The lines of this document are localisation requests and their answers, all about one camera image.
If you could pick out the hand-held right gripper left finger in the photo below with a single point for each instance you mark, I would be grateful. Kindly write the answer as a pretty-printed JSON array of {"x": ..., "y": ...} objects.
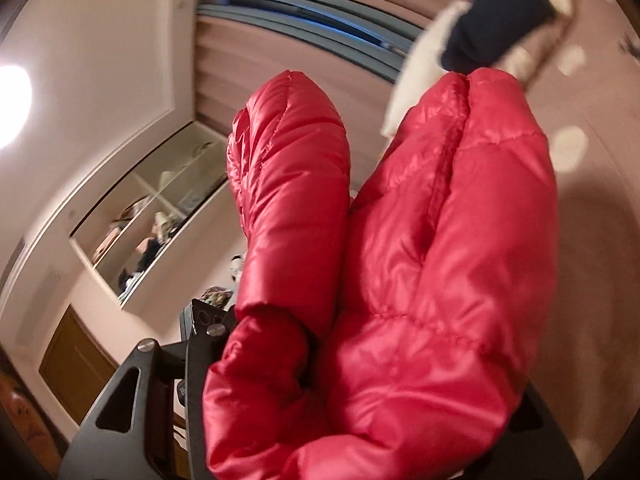
[{"x": 196, "y": 360}]

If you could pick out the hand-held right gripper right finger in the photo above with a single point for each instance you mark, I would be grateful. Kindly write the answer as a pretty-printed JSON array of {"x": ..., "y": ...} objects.
[{"x": 550, "y": 450}]

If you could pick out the red hooded puffer jacket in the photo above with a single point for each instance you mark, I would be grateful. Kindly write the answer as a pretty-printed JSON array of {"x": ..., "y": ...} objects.
[{"x": 425, "y": 260}]

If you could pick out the black and white plush toy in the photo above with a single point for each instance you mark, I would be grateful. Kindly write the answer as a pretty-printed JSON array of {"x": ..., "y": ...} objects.
[{"x": 237, "y": 269}]

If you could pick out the wooden door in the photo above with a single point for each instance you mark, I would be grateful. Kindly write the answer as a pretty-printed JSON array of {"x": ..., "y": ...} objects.
[{"x": 75, "y": 360}]

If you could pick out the ceiling air vent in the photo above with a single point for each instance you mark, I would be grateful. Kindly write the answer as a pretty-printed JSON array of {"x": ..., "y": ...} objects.
[{"x": 40, "y": 305}]

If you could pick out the person's face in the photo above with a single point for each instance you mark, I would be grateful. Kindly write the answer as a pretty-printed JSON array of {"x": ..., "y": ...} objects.
[{"x": 22, "y": 420}]

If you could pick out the polka dot bedsheet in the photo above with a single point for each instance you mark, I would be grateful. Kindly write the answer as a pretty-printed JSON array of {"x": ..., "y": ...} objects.
[{"x": 600, "y": 210}]

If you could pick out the round ceiling lamp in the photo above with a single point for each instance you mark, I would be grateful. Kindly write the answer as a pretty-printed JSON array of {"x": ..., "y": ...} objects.
[{"x": 12, "y": 107}]

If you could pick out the blue-grey curtain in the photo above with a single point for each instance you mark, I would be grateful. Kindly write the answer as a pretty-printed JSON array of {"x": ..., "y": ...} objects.
[{"x": 350, "y": 47}]

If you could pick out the window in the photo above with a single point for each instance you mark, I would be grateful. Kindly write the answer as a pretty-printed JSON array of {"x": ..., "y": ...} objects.
[{"x": 325, "y": 14}]

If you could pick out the navy blue garment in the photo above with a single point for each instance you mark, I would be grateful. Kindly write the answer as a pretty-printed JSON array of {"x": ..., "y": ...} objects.
[{"x": 490, "y": 10}]

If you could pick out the white wall shelf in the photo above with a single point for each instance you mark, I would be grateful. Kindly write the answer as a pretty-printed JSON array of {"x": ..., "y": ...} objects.
[{"x": 165, "y": 195}]

